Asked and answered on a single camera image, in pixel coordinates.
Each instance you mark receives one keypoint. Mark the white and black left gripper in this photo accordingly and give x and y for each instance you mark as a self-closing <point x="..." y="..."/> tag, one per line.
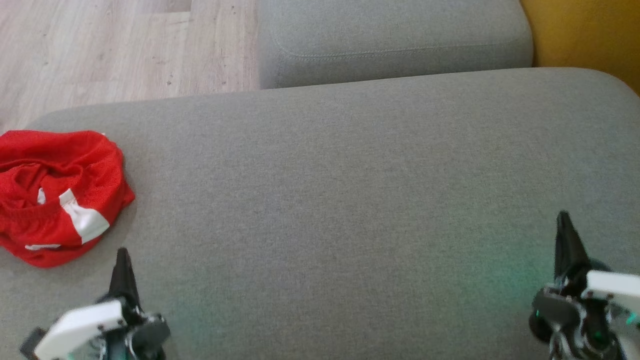
<point x="80" y="325"/>

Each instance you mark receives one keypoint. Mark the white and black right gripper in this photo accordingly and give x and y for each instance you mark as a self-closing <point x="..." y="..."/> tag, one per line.
<point x="607" y="290"/>

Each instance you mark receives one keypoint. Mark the red jersey with white panels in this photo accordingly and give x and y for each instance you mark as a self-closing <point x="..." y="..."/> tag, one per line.
<point x="75" y="165"/>

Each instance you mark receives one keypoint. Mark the yellow sofa back cushion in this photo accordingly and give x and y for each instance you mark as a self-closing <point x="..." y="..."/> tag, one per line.
<point x="585" y="35"/>

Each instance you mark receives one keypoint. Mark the grey sofa seat cushion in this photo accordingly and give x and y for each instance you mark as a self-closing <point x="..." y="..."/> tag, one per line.
<point x="390" y="40"/>

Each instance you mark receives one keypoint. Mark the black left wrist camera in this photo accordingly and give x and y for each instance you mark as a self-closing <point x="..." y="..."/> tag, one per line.
<point x="31" y="344"/>

